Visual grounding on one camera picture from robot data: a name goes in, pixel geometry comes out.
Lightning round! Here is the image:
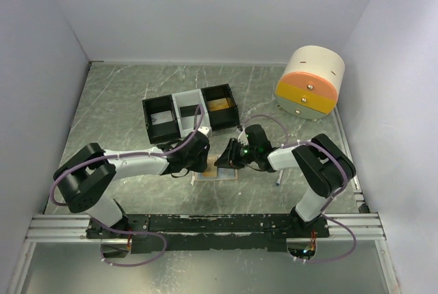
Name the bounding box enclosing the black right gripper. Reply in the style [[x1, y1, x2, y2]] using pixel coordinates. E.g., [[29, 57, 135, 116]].
[[214, 138, 258, 170]]

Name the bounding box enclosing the beige leather card holder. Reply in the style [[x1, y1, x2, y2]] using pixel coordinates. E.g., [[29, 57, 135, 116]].
[[191, 168, 238, 184]]

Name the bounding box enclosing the gold VIP card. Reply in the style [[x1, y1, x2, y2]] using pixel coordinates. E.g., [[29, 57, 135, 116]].
[[201, 155, 218, 178]]

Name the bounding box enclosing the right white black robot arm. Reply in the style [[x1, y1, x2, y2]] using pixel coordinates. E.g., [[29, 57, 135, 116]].
[[215, 124, 357, 238]]

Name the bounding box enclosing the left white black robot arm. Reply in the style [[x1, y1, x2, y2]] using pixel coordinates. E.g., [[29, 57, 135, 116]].
[[50, 131, 210, 239]]

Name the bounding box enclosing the black card in bin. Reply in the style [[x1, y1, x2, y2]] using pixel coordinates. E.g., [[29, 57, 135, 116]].
[[179, 105, 201, 118]]

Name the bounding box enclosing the white card in bin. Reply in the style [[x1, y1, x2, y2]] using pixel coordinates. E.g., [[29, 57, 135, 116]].
[[151, 110, 174, 125]]

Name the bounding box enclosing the gold card in bin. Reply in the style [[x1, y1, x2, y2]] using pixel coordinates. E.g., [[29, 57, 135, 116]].
[[207, 98, 231, 112]]

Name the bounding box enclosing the black left tray bin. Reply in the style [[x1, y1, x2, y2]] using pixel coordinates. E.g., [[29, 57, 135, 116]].
[[142, 95, 180, 144]]

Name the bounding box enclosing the black tray bin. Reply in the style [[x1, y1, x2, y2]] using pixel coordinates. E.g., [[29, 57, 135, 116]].
[[201, 83, 240, 131], [142, 95, 180, 144]]

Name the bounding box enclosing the black right tray bin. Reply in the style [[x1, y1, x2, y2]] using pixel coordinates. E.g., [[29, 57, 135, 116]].
[[201, 83, 240, 131]]

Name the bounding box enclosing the white blue pen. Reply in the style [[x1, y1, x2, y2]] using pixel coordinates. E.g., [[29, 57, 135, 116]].
[[276, 170, 283, 186]]

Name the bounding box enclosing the white middle tray bin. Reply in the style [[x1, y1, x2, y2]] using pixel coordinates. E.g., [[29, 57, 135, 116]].
[[172, 89, 211, 137]]

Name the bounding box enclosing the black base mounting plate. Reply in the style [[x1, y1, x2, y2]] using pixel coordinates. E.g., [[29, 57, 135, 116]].
[[86, 213, 329, 254]]

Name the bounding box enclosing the cream round drawer cabinet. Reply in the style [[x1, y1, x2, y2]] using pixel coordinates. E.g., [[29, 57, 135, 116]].
[[274, 45, 345, 120]]

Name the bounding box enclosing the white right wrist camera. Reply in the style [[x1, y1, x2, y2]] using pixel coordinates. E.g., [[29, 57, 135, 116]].
[[237, 131, 248, 144]]

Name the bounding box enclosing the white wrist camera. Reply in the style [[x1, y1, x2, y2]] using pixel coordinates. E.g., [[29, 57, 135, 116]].
[[198, 126, 212, 138], [237, 131, 248, 144]]

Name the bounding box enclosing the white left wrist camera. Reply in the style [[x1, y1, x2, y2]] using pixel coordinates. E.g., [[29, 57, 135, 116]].
[[198, 126, 212, 138]]

